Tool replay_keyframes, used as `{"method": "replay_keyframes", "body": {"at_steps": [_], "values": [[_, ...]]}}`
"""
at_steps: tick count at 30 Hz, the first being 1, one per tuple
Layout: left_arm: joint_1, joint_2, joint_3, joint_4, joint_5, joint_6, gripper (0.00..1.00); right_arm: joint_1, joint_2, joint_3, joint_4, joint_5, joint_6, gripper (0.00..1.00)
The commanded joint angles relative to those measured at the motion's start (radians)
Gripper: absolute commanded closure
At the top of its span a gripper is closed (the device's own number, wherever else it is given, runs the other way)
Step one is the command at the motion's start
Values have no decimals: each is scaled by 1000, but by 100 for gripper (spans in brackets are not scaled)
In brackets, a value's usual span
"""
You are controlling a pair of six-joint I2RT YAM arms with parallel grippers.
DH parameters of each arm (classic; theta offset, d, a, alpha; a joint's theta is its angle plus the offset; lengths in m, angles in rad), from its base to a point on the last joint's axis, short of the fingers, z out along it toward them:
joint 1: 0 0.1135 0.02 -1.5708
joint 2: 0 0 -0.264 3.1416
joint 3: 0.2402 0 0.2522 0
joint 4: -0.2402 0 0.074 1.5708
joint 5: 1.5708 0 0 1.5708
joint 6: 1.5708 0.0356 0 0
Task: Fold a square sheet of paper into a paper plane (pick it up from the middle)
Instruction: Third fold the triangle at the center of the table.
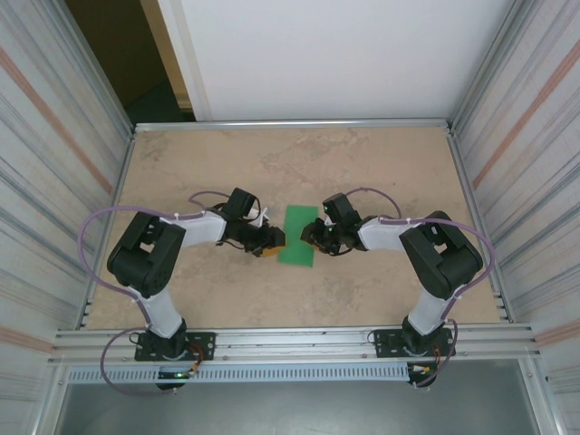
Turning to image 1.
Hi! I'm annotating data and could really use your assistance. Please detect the beige wooden door frame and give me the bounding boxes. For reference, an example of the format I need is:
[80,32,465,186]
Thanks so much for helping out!
[138,0,194,110]

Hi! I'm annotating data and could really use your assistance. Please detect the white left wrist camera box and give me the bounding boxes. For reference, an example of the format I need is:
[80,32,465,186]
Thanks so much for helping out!
[246,206,273,227]

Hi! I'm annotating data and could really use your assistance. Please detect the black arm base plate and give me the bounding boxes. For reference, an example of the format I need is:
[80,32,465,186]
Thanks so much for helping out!
[372,327,456,360]
[134,331,217,363]

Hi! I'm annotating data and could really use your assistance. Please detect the long aluminium mounting rail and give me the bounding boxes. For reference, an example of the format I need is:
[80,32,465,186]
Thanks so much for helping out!
[47,322,543,366]

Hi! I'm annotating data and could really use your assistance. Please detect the black electronics module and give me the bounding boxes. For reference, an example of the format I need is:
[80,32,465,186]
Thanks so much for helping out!
[155,368,197,392]
[406,362,441,389]

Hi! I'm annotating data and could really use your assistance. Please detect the grey slotted cable duct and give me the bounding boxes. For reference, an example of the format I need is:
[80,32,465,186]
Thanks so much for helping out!
[65,363,411,386]

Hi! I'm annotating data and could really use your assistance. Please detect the aluminium table frame bar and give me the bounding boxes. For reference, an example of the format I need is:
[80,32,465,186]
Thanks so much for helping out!
[83,130,138,328]
[132,118,455,134]
[445,124,516,324]

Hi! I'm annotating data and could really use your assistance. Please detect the green square paper sheet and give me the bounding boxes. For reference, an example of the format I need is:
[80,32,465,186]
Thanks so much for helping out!
[276,204,321,270]

